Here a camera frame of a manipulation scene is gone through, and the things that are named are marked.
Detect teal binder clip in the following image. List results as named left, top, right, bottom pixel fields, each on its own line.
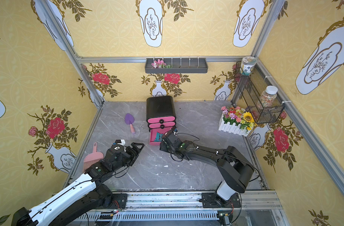
left=154, top=132, right=163, bottom=142

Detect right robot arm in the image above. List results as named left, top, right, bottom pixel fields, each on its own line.
left=160, top=131, right=255, bottom=201

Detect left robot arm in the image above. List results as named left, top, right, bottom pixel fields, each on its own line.
left=11, top=142, right=145, bottom=226

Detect black drawer cabinet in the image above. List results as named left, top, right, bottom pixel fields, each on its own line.
left=146, top=96, right=177, bottom=131

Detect pink hand broom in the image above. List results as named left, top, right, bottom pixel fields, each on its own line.
left=83, top=142, right=104, bottom=172

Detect purple pink toy shovel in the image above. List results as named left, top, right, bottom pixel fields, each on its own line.
left=125, top=114, right=135, bottom=134

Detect flower planter white fence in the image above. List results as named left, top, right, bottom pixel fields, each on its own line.
left=218, top=106, right=257, bottom=137

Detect small pink flowers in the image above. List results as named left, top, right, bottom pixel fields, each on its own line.
left=151, top=59, right=172, bottom=69

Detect jar with patterned lid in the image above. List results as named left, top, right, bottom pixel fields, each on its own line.
left=239, top=56, right=257, bottom=76

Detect clear jar white lid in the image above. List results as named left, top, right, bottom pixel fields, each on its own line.
left=258, top=86, right=278, bottom=109

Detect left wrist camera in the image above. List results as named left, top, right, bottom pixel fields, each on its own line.
left=113, top=139, right=125, bottom=146

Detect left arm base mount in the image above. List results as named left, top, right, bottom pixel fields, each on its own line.
left=99, top=193, right=128, bottom=209

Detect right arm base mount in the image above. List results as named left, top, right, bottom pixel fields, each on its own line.
left=199, top=193, right=241, bottom=208

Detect grey wall shelf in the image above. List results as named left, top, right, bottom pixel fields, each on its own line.
left=145, top=57, right=209, bottom=74

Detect black wire basket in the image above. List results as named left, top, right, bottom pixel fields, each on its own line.
left=231, top=65, right=285, bottom=124

